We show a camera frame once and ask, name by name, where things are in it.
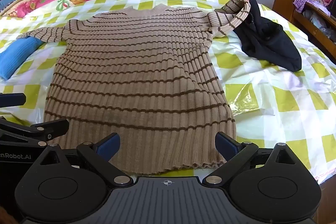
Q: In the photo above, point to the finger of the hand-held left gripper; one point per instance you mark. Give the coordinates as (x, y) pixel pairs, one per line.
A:
(11, 100)
(52, 127)

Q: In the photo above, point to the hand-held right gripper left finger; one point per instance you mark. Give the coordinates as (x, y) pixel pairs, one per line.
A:
(107, 144)

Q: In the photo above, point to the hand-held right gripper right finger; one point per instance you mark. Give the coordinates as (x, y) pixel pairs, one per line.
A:
(226, 145)

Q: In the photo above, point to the beige brown-striped knit sweater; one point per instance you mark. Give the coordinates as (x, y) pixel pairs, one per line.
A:
(136, 77)

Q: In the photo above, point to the blue knit garment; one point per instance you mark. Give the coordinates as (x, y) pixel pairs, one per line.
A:
(14, 56)

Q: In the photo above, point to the green checked plastic sheet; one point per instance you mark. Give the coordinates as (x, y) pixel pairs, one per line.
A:
(262, 98)

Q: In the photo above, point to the blue pillow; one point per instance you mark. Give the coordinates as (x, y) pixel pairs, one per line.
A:
(8, 2)

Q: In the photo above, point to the black garment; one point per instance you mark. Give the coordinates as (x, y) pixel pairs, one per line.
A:
(270, 45)

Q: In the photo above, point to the wooden desk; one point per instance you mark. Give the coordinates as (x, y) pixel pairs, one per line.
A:
(283, 1)

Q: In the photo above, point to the purple floral cloth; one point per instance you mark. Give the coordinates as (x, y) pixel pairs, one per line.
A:
(302, 3)

